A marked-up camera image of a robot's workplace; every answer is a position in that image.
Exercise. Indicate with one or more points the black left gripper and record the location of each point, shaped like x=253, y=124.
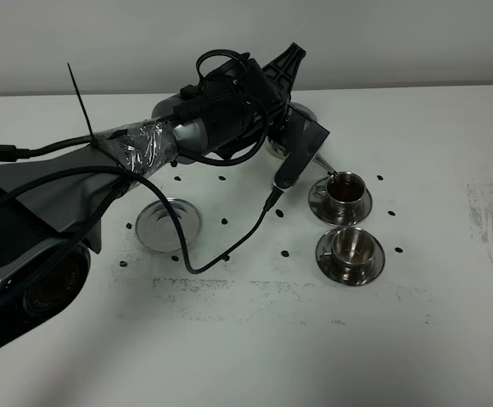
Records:
x=272, y=85

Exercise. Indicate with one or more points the stainless steel teapot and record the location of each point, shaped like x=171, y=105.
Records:
x=301, y=135

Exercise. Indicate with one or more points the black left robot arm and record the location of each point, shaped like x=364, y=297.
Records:
x=52, y=199

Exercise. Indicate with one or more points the far stainless steel saucer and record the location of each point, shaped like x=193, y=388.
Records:
x=343, y=217

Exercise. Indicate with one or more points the stainless steel saucer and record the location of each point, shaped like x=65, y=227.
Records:
x=353, y=277
x=343, y=217

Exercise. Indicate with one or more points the far stainless steel teacup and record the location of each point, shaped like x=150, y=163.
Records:
x=343, y=190

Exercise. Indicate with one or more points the stainless steel teacup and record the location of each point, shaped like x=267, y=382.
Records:
x=343, y=190
x=349, y=246

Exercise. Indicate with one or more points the near stainless steel teacup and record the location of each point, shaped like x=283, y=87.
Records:
x=349, y=246

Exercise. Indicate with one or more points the near stainless steel saucer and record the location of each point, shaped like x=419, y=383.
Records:
x=353, y=277

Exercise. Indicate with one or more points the steel teapot saucer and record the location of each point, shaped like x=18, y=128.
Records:
x=156, y=231

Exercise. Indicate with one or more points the black cable tie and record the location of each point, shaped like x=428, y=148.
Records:
x=80, y=108

